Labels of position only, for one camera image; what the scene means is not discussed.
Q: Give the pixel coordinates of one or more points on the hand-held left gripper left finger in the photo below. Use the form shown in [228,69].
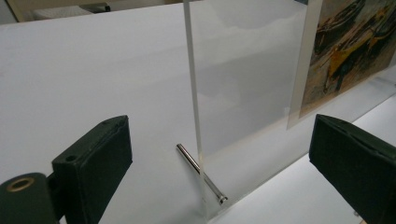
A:
[99,168]

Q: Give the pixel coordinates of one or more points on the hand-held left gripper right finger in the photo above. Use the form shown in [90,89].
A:
[355,161]

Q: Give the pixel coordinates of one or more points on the clear acrylic photo frame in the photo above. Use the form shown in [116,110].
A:
[249,77]

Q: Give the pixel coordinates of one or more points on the boat painting picture card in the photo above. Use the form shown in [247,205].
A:
[348,53]

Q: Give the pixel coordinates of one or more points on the black chair base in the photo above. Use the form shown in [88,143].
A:
[95,7]

